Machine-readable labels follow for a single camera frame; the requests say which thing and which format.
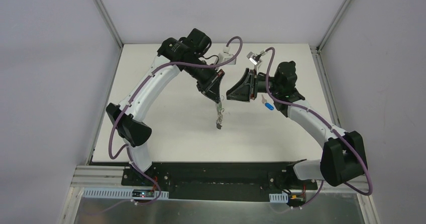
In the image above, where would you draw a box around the keyring with keys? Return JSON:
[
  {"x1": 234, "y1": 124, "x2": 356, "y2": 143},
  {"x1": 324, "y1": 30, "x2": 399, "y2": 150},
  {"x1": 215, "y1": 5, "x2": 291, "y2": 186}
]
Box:
[{"x1": 216, "y1": 104, "x2": 224, "y2": 130}]

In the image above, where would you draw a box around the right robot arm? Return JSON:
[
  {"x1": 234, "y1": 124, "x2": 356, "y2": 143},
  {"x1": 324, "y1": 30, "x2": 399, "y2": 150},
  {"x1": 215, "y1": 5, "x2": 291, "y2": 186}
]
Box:
[{"x1": 226, "y1": 61, "x2": 372, "y2": 194}]

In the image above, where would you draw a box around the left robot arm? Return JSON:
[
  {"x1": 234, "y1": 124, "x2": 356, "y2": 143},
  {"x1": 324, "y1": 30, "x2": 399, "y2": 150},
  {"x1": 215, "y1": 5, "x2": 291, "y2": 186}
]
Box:
[{"x1": 106, "y1": 28, "x2": 225, "y2": 186}]

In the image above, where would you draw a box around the blue tagged key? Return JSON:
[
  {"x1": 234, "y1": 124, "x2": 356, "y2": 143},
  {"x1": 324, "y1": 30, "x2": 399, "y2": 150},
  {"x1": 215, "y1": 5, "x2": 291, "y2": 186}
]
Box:
[{"x1": 261, "y1": 95, "x2": 274, "y2": 110}]

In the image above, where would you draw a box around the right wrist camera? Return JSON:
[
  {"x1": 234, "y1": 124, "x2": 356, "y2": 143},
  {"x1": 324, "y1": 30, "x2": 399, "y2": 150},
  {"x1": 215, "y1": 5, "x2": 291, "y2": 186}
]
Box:
[{"x1": 247, "y1": 51, "x2": 266, "y2": 67}]

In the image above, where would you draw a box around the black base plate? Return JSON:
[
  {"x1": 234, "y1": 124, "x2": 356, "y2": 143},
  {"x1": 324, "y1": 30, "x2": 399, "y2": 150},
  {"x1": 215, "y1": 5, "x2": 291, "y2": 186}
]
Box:
[{"x1": 121, "y1": 162, "x2": 317, "y2": 202}]

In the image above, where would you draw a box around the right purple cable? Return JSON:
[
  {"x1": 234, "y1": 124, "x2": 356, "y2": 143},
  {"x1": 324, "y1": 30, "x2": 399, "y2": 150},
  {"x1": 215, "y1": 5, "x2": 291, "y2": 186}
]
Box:
[{"x1": 261, "y1": 47, "x2": 374, "y2": 210}]

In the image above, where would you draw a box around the aluminium frame rail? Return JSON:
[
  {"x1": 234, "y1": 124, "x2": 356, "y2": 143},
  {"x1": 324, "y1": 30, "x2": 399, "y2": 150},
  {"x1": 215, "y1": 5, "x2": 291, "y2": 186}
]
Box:
[{"x1": 70, "y1": 165, "x2": 134, "y2": 187}]

